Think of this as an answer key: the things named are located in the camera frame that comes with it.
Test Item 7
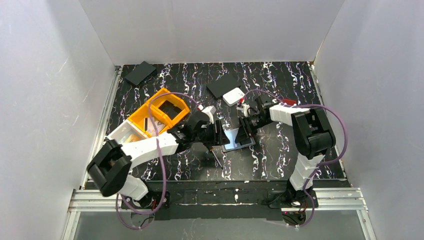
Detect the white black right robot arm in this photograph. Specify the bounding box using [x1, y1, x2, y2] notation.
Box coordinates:
[234, 96, 336, 191]

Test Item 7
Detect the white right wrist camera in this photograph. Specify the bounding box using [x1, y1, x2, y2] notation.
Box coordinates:
[236, 102, 251, 117]

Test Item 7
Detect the black flat box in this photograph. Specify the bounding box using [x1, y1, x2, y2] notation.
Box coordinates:
[206, 74, 241, 100]

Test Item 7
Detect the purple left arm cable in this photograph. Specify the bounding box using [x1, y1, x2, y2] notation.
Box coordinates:
[115, 92, 203, 231]

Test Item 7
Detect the aluminium front rail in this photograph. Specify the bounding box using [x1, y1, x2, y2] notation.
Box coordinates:
[68, 187, 368, 212]

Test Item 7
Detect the yellow black screwdriver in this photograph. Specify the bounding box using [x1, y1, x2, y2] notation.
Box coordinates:
[209, 147, 224, 170]

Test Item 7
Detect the white rectangular box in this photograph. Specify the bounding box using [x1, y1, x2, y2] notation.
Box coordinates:
[222, 87, 245, 107]

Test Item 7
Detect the aluminium left side rail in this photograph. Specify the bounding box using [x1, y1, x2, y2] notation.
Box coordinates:
[80, 66, 122, 190]

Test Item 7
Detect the aluminium rail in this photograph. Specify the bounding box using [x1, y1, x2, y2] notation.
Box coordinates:
[68, 187, 368, 212]
[80, 66, 122, 190]

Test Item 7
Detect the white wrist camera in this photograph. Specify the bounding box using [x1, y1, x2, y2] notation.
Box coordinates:
[197, 104, 217, 124]
[236, 102, 251, 117]

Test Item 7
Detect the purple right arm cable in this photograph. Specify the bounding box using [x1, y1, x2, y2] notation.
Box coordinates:
[240, 89, 349, 228]

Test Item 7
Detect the black card in bin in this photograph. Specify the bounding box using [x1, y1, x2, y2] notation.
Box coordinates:
[158, 100, 182, 120]

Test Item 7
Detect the black flat pad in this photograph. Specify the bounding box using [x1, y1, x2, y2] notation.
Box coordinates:
[124, 61, 157, 87]

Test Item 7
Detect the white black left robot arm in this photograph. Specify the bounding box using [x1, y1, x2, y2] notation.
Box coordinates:
[86, 111, 230, 201]

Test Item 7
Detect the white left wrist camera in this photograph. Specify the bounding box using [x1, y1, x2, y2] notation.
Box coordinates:
[197, 104, 217, 124]

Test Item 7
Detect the red leather card holder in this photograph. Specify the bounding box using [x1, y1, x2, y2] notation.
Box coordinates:
[281, 98, 297, 106]

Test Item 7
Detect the white plastic bin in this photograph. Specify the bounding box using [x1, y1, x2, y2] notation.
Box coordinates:
[106, 119, 147, 144]

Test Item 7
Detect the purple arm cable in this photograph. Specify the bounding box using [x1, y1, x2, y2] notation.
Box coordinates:
[240, 89, 349, 228]
[115, 92, 203, 231]

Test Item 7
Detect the yellow plastic bin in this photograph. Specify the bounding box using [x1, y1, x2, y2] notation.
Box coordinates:
[127, 88, 190, 138]

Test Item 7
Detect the grey card in bin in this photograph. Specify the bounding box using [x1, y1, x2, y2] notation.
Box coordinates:
[142, 117, 165, 137]

